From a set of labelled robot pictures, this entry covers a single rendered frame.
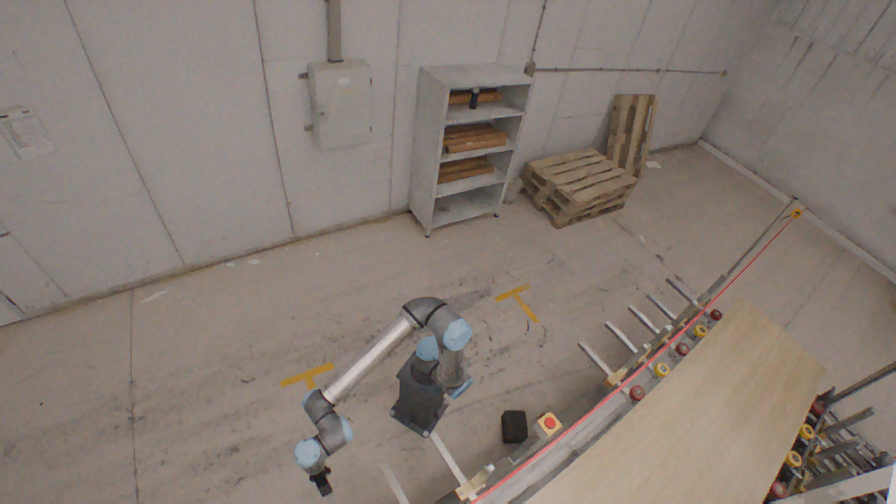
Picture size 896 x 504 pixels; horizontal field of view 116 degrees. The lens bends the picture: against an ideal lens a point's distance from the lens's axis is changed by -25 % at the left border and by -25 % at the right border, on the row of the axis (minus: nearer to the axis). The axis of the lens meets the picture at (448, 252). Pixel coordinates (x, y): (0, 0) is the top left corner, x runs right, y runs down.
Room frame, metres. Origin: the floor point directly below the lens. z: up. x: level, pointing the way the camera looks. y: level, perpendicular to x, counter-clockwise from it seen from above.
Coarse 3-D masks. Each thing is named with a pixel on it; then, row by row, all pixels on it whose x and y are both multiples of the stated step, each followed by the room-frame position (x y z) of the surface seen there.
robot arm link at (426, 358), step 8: (432, 336) 1.05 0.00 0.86; (424, 344) 0.99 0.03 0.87; (432, 344) 1.00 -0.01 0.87; (416, 352) 0.95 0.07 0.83; (424, 352) 0.94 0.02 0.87; (432, 352) 0.95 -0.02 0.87; (416, 360) 0.94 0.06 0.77; (424, 360) 0.91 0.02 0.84; (432, 360) 0.91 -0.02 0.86; (424, 368) 0.90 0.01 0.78; (432, 368) 0.88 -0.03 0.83
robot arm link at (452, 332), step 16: (432, 320) 0.77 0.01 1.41; (448, 320) 0.77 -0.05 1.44; (464, 320) 0.79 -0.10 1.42; (448, 336) 0.71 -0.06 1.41; (464, 336) 0.74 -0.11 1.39; (448, 352) 0.74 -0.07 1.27; (448, 368) 0.77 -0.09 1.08; (464, 368) 0.88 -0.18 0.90; (448, 384) 0.79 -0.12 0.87; (464, 384) 0.81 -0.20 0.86
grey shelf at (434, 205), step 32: (480, 64) 3.38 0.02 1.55; (448, 96) 2.72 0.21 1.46; (512, 96) 3.42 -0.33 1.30; (416, 128) 3.02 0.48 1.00; (512, 128) 3.34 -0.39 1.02; (416, 160) 2.97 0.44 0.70; (448, 160) 2.77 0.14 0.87; (512, 160) 3.23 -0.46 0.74; (416, 192) 2.92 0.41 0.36; (448, 192) 2.81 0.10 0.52; (480, 192) 3.45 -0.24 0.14
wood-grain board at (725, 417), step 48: (720, 336) 1.34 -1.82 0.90; (768, 336) 1.41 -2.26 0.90; (672, 384) 0.95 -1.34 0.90; (720, 384) 0.99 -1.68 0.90; (768, 384) 1.03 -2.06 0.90; (816, 384) 1.07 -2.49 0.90; (624, 432) 0.66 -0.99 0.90; (672, 432) 0.68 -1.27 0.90; (720, 432) 0.70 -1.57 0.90; (768, 432) 0.72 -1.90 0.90; (576, 480) 0.41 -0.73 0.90; (624, 480) 0.43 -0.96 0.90; (672, 480) 0.44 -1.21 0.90; (720, 480) 0.46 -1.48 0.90; (768, 480) 0.47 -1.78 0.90
